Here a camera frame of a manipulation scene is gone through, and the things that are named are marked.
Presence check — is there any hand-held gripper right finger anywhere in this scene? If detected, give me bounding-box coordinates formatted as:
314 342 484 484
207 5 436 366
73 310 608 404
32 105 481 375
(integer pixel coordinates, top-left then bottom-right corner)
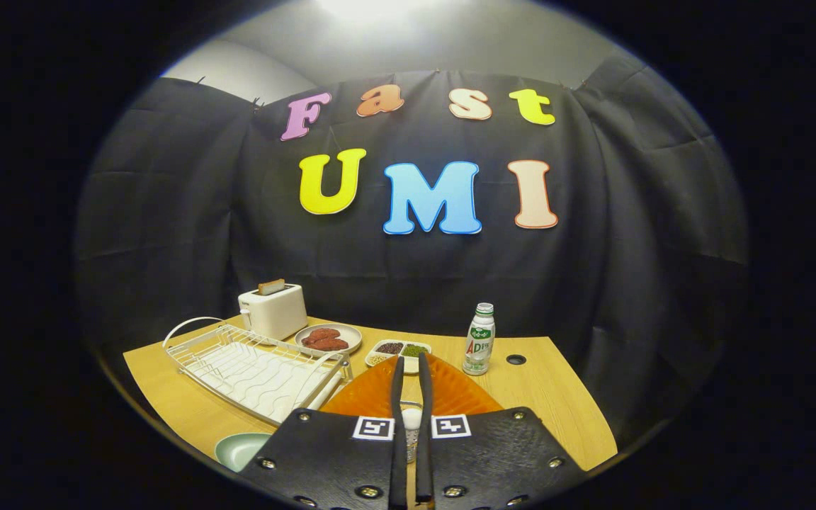
416 351 587 508

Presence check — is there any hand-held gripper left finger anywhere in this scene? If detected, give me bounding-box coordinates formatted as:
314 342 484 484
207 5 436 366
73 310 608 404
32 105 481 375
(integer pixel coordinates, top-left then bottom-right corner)
238 356 408 509

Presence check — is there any white handled spoon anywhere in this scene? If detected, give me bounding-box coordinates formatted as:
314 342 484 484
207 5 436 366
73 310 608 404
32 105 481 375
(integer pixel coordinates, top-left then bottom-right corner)
401 401 424 465

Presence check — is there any pale green plate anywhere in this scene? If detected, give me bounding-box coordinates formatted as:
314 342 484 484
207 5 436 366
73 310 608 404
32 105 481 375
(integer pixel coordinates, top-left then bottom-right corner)
215 432 272 473

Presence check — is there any white wire dish rack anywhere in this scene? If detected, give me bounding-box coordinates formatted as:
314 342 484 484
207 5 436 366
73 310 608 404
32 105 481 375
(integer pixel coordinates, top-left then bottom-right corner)
162 316 353 427

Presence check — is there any white divided dish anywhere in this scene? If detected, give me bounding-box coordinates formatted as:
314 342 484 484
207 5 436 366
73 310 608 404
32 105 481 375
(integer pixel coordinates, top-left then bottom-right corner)
365 339 432 375

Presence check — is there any beige round plate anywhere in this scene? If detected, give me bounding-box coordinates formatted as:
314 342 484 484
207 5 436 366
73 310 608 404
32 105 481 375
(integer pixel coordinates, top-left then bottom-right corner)
295 323 363 356

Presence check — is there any white drink bottle green label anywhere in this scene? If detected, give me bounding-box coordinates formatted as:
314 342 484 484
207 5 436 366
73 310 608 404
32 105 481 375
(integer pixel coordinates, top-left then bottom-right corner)
462 302 496 376

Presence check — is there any white drain tray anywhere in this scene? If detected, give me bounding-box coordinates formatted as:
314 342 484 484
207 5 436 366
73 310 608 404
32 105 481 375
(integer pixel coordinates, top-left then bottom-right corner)
187 343 342 424

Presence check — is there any white toaster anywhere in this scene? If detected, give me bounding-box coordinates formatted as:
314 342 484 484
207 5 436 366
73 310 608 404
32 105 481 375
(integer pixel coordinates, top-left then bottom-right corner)
238 282 309 341

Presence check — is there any black backdrop cloth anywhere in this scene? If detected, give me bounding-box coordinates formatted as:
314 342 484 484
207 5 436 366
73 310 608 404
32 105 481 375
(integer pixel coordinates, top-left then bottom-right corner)
74 67 750 454

